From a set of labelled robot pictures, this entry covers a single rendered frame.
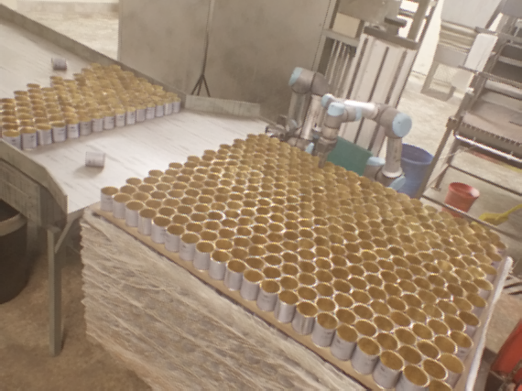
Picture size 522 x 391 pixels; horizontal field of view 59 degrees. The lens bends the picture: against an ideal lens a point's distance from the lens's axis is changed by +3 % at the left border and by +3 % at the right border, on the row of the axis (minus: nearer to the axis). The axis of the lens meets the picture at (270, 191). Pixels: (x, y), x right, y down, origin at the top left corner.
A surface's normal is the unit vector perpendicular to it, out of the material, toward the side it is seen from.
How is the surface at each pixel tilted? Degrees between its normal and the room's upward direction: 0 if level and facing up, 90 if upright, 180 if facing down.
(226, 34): 90
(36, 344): 0
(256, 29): 90
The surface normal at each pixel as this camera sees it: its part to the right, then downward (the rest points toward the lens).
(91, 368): 0.22, -0.84
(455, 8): -0.57, 0.45
